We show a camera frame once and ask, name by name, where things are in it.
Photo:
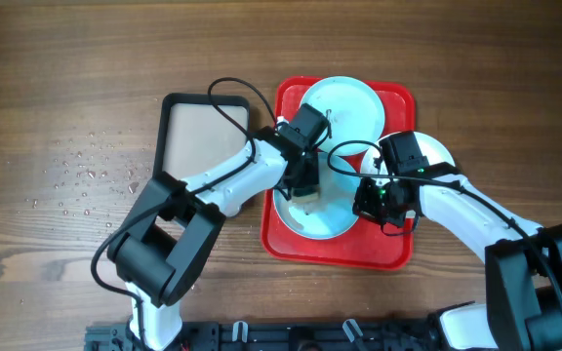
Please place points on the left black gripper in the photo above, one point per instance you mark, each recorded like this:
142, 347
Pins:
305, 179

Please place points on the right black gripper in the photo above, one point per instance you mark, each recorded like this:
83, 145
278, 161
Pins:
363, 207

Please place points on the green yellow sponge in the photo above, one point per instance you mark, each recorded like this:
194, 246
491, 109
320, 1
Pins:
305, 195

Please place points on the light blue plate bottom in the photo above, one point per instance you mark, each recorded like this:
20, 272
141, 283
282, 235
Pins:
327, 217

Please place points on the light blue plate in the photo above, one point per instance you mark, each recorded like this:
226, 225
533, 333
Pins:
327, 217
354, 110

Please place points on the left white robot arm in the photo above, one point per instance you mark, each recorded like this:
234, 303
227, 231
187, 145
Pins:
162, 246

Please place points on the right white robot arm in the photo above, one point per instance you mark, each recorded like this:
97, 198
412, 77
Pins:
522, 259

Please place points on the black water tray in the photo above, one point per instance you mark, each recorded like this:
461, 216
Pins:
201, 146

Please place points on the white plate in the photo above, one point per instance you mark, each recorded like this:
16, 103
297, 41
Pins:
437, 151

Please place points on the light blue plate top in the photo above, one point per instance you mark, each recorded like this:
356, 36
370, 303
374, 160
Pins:
354, 110

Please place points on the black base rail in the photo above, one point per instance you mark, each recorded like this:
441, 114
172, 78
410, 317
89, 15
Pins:
429, 333

